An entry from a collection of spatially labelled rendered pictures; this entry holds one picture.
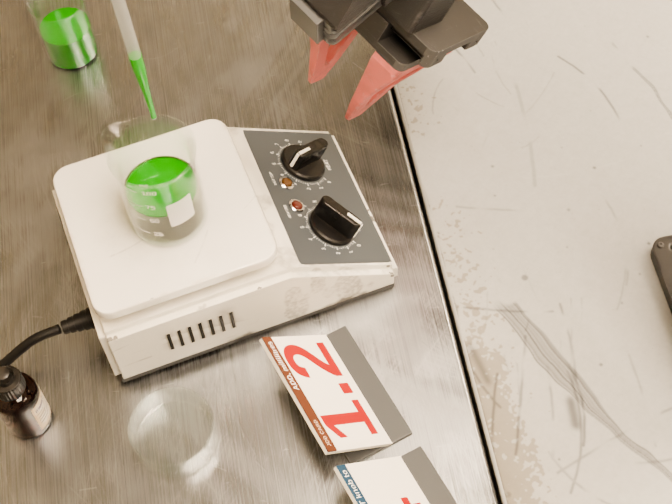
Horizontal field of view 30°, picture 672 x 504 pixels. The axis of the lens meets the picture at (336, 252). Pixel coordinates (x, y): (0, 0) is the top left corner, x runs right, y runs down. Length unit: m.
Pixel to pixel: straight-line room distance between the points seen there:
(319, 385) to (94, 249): 0.17
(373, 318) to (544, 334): 0.12
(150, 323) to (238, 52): 0.29
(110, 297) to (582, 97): 0.39
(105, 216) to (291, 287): 0.13
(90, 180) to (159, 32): 0.22
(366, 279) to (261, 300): 0.07
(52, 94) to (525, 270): 0.39
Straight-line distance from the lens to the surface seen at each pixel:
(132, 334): 0.79
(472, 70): 0.98
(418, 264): 0.87
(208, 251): 0.79
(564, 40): 1.00
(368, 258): 0.83
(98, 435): 0.84
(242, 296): 0.79
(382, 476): 0.78
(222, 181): 0.81
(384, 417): 0.81
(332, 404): 0.80
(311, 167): 0.86
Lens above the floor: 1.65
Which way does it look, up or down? 58 degrees down
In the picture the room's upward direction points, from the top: 5 degrees counter-clockwise
